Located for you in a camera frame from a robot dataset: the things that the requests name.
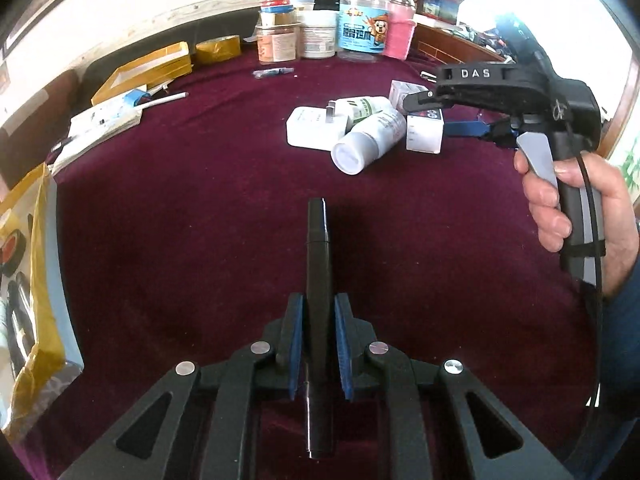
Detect glass jar orange label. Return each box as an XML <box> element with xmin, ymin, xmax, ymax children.
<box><xmin>256</xmin><ymin>24</ymin><xmax>302</xmax><ymax>64</ymax></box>

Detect dark sofa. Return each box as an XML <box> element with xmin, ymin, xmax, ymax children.
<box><xmin>80</xmin><ymin>2</ymin><xmax>266</xmax><ymax>96</ymax></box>

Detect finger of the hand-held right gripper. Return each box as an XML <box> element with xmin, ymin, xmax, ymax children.
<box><xmin>442</xmin><ymin>117</ymin><xmax>521</xmax><ymax>148</ymax></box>
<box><xmin>402</xmin><ymin>91</ymin><xmax>441</xmax><ymax>113</ymax></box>

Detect white bottle green label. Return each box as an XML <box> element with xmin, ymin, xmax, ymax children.
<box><xmin>334</xmin><ymin>95</ymin><xmax>395</xmax><ymax>128</ymax></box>

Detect white box pink print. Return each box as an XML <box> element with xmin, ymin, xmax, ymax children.
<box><xmin>389</xmin><ymin>79</ymin><xmax>431</xmax><ymax>111</ymax></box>

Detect person's right hand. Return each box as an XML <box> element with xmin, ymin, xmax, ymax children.
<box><xmin>514</xmin><ymin>149</ymin><xmax>640</xmax><ymax>301</ymax></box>

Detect large white pill bottle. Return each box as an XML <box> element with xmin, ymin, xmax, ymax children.
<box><xmin>331</xmin><ymin>109</ymin><xmax>408</xmax><ymax>176</ymax></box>

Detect thick black pen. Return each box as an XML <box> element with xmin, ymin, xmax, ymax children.
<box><xmin>304</xmin><ymin>197</ymin><xmax>335</xmax><ymax>461</ymax></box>

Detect large clear jar blue label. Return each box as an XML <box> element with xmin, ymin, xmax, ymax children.
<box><xmin>336</xmin><ymin>0</ymin><xmax>396</xmax><ymax>60</ymax></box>

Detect white pen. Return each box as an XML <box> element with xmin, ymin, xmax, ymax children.
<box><xmin>141</xmin><ymin>91</ymin><xmax>189</xmax><ymax>109</ymax></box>

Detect pile of small dark items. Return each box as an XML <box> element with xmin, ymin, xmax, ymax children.
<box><xmin>460</xmin><ymin>25</ymin><xmax>516</xmax><ymax>53</ymax></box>

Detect black tape roll red core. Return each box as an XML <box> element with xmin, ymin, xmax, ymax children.
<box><xmin>0</xmin><ymin>229</ymin><xmax>27</xmax><ymax>276</ymax></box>

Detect reddish brown armchair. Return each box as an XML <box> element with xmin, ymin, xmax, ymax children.
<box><xmin>0</xmin><ymin>69</ymin><xmax>83</xmax><ymax>191</ymax></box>

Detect blue black card package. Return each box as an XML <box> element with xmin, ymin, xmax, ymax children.
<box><xmin>417</xmin><ymin>0</ymin><xmax>469</xmax><ymax>25</ymax></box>

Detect open paper notebook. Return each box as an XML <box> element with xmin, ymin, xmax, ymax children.
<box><xmin>51</xmin><ymin>94</ymin><xmax>146</xmax><ymax>173</ymax></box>

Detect clear jar blue red bands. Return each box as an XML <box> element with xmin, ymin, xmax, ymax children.
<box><xmin>258</xmin><ymin>0</ymin><xmax>297</xmax><ymax>28</ymax></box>

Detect yellow taped cardboard tray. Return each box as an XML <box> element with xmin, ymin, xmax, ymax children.
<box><xmin>0</xmin><ymin>161</ymin><xmax>85</xmax><ymax>443</ymax></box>

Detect clear wrapped small item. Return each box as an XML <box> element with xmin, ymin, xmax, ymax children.
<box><xmin>251</xmin><ymin>66</ymin><xmax>297</xmax><ymax>80</ymax></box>

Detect shallow yellow taped tray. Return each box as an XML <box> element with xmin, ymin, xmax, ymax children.
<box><xmin>91</xmin><ymin>41</ymin><xmax>194</xmax><ymax>107</ymax></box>

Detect person's right forearm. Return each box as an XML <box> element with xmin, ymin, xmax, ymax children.
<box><xmin>570</xmin><ymin>265</ymin><xmax>640</xmax><ymax>480</ymax></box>

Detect white plastic jar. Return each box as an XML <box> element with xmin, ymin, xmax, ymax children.
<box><xmin>299</xmin><ymin>9</ymin><xmax>339</xmax><ymax>59</ymax></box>

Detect pink plastic container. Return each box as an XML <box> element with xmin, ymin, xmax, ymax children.
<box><xmin>384</xmin><ymin>2</ymin><xmax>419</xmax><ymax>59</ymax></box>

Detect wooden side table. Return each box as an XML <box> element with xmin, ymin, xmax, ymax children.
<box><xmin>412</xmin><ymin>22</ymin><xmax>506</xmax><ymax>63</ymax></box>

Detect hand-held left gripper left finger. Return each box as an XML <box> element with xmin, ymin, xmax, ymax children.
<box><xmin>57</xmin><ymin>292</ymin><xmax>306</xmax><ymax>480</ymax></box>

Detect black ballpoint pen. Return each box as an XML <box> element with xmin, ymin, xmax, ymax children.
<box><xmin>50</xmin><ymin>136</ymin><xmax>81</xmax><ymax>156</ymax></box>

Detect white power adapter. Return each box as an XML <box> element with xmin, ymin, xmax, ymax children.
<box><xmin>286</xmin><ymin>101</ymin><xmax>353</xmax><ymax>151</ymax></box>

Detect white box red blue print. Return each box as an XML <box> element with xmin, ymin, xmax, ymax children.
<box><xmin>405</xmin><ymin>109</ymin><xmax>446</xmax><ymax>154</ymax></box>

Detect wide yellow tape roll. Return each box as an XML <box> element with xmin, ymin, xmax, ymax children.
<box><xmin>194</xmin><ymin>34</ymin><xmax>242</xmax><ymax>67</ymax></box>

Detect black cable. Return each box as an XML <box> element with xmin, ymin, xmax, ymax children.
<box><xmin>552</xmin><ymin>100</ymin><xmax>606</xmax><ymax>466</ymax></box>

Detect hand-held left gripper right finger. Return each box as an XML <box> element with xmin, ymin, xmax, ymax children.
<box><xmin>334</xmin><ymin>292</ymin><xmax>573</xmax><ymax>480</ymax></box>

